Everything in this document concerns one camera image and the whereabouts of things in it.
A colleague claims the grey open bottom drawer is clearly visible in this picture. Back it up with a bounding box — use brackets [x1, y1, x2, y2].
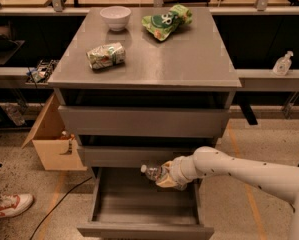
[77, 168, 214, 240]

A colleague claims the black floor cable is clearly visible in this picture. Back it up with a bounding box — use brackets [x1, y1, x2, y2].
[28, 176, 93, 240]

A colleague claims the cardboard box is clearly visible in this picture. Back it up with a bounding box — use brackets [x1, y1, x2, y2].
[22, 94, 86, 171]

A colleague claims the green chip bag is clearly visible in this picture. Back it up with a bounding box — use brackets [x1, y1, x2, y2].
[141, 4, 192, 42]

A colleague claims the white and orange sneaker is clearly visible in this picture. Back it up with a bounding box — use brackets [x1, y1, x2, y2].
[0, 194, 34, 219]

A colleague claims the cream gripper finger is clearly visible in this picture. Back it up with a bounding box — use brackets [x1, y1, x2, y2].
[161, 161, 172, 178]
[156, 178, 187, 191]

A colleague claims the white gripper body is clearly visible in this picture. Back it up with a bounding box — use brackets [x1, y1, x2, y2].
[169, 157, 189, 186]

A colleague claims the grey middle drawer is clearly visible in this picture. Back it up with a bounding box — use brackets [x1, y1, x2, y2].
[76, 145, 216, 170]

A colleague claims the clear plastic water bottle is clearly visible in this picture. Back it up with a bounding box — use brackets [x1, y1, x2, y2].
[140, 165, 167, 182]

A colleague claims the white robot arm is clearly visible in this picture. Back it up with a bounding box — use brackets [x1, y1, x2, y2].
[154, 146, 299, 240]

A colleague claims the white bowl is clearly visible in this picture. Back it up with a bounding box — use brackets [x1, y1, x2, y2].
[100, 6, 131, 31]

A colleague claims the hand sanitizer pump bottle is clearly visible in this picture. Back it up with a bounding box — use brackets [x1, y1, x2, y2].
[273, 51, 293, 76]

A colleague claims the grey top drawer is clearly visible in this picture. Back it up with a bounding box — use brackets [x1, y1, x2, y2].
[59, 106, 229, 138]

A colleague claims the grey drawer cabinet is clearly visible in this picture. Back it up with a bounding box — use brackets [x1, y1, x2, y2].
[47, 6, 242, 240]

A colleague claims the crumpled white green snack bag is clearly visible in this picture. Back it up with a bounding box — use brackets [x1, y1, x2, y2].
[86, 42, 126, 70]

